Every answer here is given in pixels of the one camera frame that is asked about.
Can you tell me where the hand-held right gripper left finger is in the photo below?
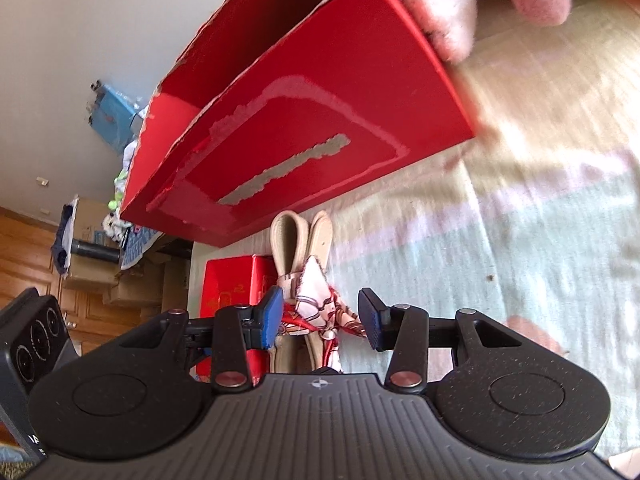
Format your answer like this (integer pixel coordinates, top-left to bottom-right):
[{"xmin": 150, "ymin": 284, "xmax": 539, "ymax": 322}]
[{"xmin": 121, "ymin": 285, "xmax": 285, "ymax": 394}]

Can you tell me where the printed bear bed sheet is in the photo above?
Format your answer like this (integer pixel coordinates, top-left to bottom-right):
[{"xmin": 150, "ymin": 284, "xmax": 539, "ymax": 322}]
[{"xmin": 250, "ymin": 0, "xmax": 640, "ymax": 461}]

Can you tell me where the stack of cardboard boxes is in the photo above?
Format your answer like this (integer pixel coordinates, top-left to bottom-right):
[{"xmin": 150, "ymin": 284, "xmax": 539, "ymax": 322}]
[{"xmin": 62, "ymin": 197, "xmax": 193, "ymax": 311}]

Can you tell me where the green frog toy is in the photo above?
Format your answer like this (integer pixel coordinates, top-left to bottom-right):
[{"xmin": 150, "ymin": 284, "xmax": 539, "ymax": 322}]
[{"xmin": 107, "ymin": 170, "xmax": 130, "ymax": 211}]

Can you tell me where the pink plush toy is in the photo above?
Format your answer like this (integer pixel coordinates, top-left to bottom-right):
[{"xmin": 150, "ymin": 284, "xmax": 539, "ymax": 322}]
[{"xmin": 389, "ymin": 0, "xmax": 572, "ymax": 64}]

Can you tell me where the crumpled white plastic bag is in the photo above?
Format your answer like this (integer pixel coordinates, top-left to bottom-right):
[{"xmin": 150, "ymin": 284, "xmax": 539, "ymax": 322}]
[{"xmin": 122, "ymin": 137, "xmax": 147, "ymax": 171}]

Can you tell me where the blue bag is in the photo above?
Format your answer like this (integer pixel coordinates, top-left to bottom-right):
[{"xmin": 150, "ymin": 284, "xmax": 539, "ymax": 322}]
[{"xmin": 89, "ymin": 80, "xmax": 148, "ymax": 156}]

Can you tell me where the black cylinder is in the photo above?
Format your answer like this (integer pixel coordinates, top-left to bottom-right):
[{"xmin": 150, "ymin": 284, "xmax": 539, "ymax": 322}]
[{"xmin": 70, "ymin": 239, "xmax": 123, "ymax": 264}]

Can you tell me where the dark hanging cloth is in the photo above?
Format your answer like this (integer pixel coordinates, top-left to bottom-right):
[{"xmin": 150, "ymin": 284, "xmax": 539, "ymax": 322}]
[{"xmin": 50, "ymin": 197, "xmax": 81, "ymax": 276}]

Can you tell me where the large red cardboard box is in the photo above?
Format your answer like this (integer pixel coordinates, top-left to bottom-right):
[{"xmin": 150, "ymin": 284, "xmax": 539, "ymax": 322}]
[{"xmin": 119, "ymin": 0, "xmax": 476, "ymax": 248}]

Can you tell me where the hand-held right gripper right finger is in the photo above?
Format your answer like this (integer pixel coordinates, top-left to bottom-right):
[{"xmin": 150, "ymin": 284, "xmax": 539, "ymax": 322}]
[{"xmin": 358, "ymin": 287, "xmax": 536, "ymax": 395}]

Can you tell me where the small red gift box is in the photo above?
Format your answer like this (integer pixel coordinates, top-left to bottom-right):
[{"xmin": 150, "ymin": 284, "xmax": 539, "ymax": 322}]
[{"xmin": 195, "ymin": 254, "xmax": 278, "ymax": 386}]

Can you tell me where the blue checkered cloth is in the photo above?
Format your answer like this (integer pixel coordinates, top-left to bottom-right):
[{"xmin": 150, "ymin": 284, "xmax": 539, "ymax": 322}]
[{"xmin": 120, "ymin": 222, "xmax": 166, "ymax": 271}]

